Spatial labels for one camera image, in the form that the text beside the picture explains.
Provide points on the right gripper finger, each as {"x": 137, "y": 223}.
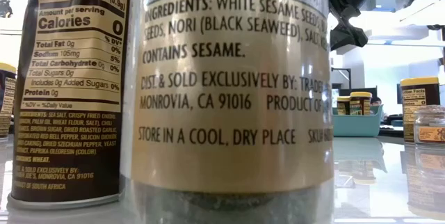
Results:
{"x": 347, "y": 38}

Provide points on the tan-lid gold-label jar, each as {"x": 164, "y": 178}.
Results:
{"x": 226, "y": 95}

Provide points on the small cork-lid glass jar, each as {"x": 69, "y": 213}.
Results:
{"x": 431, "y": 126}

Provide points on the black gantry frame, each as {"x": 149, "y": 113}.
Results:
{"x": 342, "y": 69}

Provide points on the light teal plastic bin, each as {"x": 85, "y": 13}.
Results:
{"x": 354, "y": 126}

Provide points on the yellow-lid brown spice can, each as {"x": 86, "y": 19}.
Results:
{"x": 343, "y": 107}
{"x": 412, "y": 112}
{"x": 360, "y": 105}
{"x": 7, "y": 105}
{"x": 69, "y": 130}

